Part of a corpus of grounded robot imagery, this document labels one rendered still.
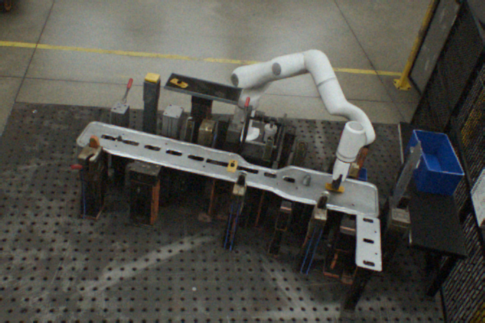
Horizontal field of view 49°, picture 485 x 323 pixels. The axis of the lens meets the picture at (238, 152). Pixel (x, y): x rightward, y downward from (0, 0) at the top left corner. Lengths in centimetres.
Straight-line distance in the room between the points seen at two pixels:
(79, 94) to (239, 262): 261
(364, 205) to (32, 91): 308
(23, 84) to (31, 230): 240
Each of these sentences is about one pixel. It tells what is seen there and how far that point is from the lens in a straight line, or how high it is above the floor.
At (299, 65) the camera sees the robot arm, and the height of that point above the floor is 142.
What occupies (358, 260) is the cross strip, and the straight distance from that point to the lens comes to 214.
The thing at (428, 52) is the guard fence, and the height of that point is 51.
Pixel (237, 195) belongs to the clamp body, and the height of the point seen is 104.
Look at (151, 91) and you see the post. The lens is 264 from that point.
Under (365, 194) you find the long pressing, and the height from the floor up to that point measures 100.
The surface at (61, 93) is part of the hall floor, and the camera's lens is 461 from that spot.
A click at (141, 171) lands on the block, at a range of 226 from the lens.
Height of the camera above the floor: 253
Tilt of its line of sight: 38 degrees down
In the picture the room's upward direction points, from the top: 10 degrees clockwise
